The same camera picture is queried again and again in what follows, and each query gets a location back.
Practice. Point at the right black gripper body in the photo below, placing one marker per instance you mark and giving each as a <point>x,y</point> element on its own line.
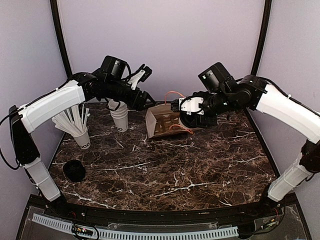
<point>221,102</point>

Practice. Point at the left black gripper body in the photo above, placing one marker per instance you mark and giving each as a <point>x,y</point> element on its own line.
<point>114,91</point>

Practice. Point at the stack of white paper cups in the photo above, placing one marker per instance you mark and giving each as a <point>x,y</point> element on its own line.
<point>119,113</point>

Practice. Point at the printed paper takeout bag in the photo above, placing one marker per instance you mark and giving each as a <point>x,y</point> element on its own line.
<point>165,108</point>

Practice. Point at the brown cardboard cup carrier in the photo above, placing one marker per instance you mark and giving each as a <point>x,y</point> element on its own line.
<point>165,121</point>

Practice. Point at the stack of black lids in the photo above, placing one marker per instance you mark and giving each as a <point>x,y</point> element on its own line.
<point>74,170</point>

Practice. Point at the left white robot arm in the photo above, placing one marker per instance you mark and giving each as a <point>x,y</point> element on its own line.
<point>80,87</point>

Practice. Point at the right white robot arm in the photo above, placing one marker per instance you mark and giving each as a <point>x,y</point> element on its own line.
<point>225,94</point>

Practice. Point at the white cup holding straws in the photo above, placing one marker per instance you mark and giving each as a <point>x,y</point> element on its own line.
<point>83,140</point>

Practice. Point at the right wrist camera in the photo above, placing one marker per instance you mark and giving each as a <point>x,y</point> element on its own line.
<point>213,76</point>

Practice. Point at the white slotted cable duct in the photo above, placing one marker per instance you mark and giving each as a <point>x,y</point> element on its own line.
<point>119,231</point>

